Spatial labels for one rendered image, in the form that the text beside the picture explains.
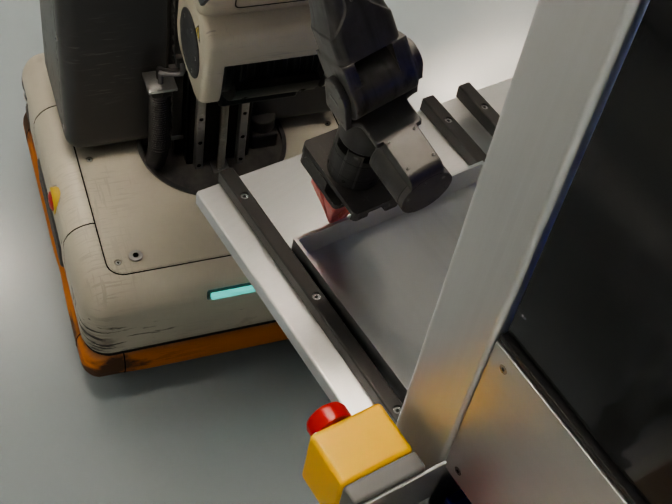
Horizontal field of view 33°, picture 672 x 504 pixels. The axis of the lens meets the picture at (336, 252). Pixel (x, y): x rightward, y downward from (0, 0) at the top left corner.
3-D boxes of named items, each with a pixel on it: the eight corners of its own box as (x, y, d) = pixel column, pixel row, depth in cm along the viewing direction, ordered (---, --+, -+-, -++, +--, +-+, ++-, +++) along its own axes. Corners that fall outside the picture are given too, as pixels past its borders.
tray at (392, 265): (668, 397, 121) (680, 379, 118) (474, 508, 110) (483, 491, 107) (475, 180, 137) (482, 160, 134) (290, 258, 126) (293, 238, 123)
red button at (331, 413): (360, 446, 102) (366, 423, 99) (321, 465, 100) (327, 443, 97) (337, 413, 104) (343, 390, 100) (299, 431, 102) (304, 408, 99)
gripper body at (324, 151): (351, 225, 117) (367, 183, 111) (298, 152, 121) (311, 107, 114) (402, 203, 120) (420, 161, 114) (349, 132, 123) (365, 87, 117)
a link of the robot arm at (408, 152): (404, 28, 105) (323, 71, 104) (475, 119, 101) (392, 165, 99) (402, 98, 116) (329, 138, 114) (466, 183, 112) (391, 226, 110)
